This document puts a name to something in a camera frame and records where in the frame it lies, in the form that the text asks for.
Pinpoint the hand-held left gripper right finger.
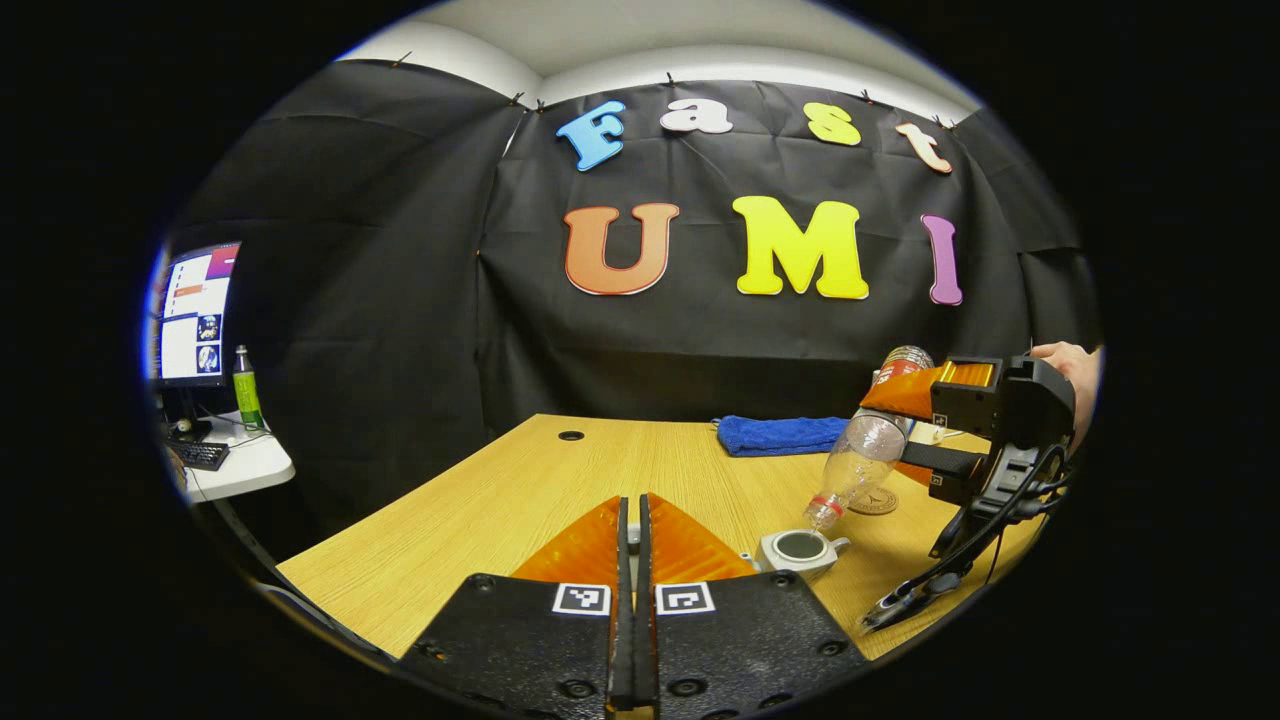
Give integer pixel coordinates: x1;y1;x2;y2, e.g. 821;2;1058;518
634;492;871;720

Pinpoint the blue towel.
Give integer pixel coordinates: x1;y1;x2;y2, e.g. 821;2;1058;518
716;416;852;459

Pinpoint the clear plastic water bottle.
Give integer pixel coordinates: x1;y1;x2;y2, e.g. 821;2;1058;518
805;345;936;532

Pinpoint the green drink bottle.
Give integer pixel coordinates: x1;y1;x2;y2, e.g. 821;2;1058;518
233;345;266;432

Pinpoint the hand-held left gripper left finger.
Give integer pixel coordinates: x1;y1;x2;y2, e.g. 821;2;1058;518
398;495;634;720

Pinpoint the white teacup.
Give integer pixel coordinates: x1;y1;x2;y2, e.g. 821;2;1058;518
755;528;852;583

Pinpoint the white side table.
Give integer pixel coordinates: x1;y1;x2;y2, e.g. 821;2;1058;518
170;412;296;503

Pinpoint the black backdrop cloth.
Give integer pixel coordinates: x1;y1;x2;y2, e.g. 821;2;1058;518
165;60;1101;531

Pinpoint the black keyboard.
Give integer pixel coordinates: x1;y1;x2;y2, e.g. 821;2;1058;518
170;440;231;472

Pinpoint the computer monitor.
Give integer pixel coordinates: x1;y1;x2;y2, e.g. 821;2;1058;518
152;242;242;390

